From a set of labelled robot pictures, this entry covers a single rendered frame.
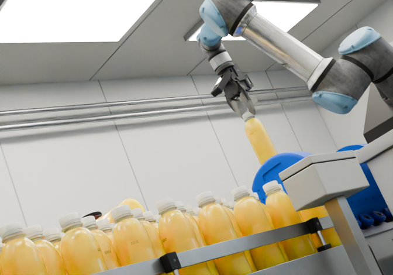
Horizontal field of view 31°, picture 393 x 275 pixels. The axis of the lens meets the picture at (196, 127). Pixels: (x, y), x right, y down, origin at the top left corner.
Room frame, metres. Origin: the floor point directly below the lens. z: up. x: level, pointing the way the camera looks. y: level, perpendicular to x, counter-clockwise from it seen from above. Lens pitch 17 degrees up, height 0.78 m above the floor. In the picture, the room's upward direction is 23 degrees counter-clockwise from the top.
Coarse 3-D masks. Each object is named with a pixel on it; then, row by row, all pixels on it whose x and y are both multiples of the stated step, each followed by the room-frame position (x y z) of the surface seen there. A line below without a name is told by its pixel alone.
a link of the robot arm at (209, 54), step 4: (196, 36) 2.39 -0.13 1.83; (200, 40) 2.39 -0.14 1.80; (200, 44) 2.40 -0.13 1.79; (220, 44) 2.38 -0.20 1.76; (220, 48) 2.39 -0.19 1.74; (224, 48) 2.40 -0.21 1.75; (204, 52) 2.40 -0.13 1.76; (208, 52) 2.39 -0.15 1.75; (212, 52) 2.38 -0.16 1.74; (216, 52) 2.38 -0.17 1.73; (220, 52) 2.38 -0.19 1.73; (208, 56) 2.40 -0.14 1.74; (212, 56) 2.39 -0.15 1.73; (208, 60) 2.42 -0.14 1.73
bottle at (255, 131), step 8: (248, 120) 2.42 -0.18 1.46; (256, 120) 2.41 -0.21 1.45; (248, 128) 2.41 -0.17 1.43; (256, 128) 2.40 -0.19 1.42; (264, 128) 2.42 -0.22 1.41; (248, 136) 2.42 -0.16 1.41; (256, 136) 2.40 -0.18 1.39; (264, 136) 2.40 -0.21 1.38; (256, 144) 2.40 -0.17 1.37; (264, 144) 2.40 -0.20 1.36; (272, 144) 2.42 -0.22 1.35; (256, 152) 2.42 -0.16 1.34; (264, 152) 2.40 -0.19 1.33; (272, 152) 2.40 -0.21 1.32; (264, 160) 2.41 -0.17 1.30
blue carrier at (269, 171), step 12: (360, 144) 2.39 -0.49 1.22; (276, 156) 2.06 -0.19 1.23; (288, 156) 2.03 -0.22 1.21; (300, 156) 2.01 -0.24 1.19; (264, 168) 2.09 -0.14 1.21; (276, 168) 2.07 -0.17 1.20; (264, 180) 2.11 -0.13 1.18; (276, 180) 2.08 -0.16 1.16; (372, 180) 2.18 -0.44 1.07; (264, 192) 2.12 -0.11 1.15; (360, 192) 2.12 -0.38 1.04; (372, 192) 2.18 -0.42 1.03; (360, 204) 2.13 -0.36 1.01; (372, 204) 2.19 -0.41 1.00; (384, 204) 2.26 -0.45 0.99; (360, 228) 2.25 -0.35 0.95
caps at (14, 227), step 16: (208, 192) 1.54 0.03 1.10; (240, 192) 1.64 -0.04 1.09; (128, 208) 1.36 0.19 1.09; (160, 208) 1.45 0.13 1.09; (192, 208) 1.66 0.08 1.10; (16, 224) 1.16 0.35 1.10; (64, 224) 1.25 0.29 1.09; (96, 224) 1.39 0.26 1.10; (112, 224) 1.46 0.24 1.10; (0, 240) 1.21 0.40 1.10
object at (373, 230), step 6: (378, 222) 2.21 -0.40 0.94; (384, 222) 2.22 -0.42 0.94; (390, 222) 2.24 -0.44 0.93; (366, 228) 2.14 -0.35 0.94; (372, 228) 2.15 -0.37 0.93; (378, 228) 2.16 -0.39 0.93; (384, 228) 2.18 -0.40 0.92; (390, 228) 2.20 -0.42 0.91; (366, 234) 2.09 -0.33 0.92; (372, 234) 2.11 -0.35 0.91
